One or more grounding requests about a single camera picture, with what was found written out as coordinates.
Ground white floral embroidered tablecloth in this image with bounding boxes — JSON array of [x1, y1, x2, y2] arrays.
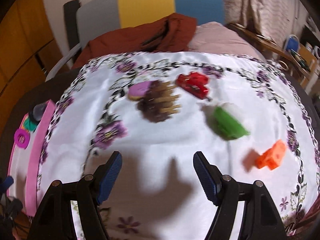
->
[[37, 52, 319, 239]]

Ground blue folding chair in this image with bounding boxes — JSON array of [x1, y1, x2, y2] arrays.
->
[[283, 34, 300, 53]]

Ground rust red jacket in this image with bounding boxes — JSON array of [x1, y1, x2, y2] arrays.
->
[[72, 13, 197, 69]]

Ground red puzzle piece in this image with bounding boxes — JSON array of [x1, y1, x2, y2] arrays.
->
[[187, 72, 209, 86]]

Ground black clear cylinder jar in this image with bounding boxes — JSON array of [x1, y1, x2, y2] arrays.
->
[[28, 102, 47, 124]]

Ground pink quilted blanket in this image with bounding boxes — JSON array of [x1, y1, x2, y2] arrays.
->
[[188, 22, 266, 62]]

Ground grey yellow blue chair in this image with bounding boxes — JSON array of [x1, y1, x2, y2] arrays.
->
[[44, 0, 225, 80]]

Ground orange linked cubes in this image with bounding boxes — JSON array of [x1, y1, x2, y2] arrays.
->
[[254, 139, 286, 170]]

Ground pink shallow box tray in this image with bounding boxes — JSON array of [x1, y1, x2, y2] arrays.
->
[[7, 100, 55, 217]]

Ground red lipstick tube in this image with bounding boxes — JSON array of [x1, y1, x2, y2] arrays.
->
[[175, 74, 209, 100]]

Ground teal plastic spool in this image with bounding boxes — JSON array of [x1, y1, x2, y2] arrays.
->
[[23, 116, 39, 132]]

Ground wooden side table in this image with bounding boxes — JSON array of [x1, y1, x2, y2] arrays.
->
[[227, 24, 319, 95]]

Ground green white dispenser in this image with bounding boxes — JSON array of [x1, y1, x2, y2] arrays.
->
[[201, 102, 251, 140]]

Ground magenta funnel cup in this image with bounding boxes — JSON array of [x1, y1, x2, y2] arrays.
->
[[14, 128, 30, 149]]

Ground patterned beige curtain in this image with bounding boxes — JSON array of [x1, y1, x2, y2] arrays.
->
[[223, 0, 309, 46]]

